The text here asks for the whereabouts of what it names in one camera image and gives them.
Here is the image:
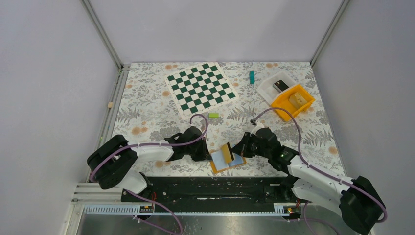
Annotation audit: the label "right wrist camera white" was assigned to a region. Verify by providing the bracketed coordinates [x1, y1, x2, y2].
[251, 122, 265, 135]

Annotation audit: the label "teal block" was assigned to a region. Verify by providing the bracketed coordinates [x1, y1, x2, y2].
[249, 71, 255, 85]

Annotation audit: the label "aluminium rail front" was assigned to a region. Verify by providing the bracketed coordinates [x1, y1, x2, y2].
[72, 183, 300, 216]

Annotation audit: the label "gold cards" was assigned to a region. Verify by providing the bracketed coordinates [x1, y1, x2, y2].
[289, 93, 308, 109]

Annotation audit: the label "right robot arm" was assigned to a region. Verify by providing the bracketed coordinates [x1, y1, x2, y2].
[231, 128, 386, 235]

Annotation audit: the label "orange leather card holder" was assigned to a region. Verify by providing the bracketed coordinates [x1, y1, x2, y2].
[210, 142, 246, 174]

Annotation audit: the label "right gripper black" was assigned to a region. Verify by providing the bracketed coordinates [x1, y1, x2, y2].
[231, 132, 271, 159]

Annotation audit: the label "orange plastic bin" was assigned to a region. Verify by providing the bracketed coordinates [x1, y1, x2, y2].
[271, 85, 316, 117]

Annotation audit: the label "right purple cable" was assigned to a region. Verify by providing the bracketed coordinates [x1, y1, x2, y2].
[250, 107, 389, 235]

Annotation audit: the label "black card in white bin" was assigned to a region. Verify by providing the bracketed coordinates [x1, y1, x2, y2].
[273, 80, 289, 93]

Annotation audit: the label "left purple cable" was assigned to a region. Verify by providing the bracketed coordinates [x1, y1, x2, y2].
[89, 113, 209, 183]

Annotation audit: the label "purple cable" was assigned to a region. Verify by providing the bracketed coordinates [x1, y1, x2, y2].
[250, 107, 389, 235]
[89, 113, 209, 183]

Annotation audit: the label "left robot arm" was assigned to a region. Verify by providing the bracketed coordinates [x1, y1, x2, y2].
[87, 126, 212, 201]

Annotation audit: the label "lime green block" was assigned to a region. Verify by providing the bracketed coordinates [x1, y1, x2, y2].
[208, 113, 220, 118]

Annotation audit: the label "green white chessboard mat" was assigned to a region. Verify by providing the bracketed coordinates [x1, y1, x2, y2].
[164, 62, 239, 119]

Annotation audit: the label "white plastic bin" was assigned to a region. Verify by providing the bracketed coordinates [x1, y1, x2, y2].
[256, 71, 298, 105]

